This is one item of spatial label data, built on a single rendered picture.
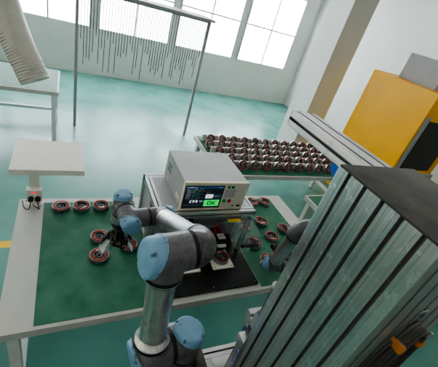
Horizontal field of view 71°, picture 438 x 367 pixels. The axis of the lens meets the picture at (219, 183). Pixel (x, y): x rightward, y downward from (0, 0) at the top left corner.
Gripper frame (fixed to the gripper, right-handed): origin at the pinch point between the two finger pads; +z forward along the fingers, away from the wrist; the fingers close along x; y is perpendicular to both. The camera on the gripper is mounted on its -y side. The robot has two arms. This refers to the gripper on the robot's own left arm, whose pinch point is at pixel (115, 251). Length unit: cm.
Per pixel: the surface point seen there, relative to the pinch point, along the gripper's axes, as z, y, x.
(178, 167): -17, -50, 40
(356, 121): -1, -243, 389
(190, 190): -11, -33, 44
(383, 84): -66, -233, 390
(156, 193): 4, -51, 29
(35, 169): -6, -60, -37
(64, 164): -6, -65, -23
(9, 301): 40, -10, -45
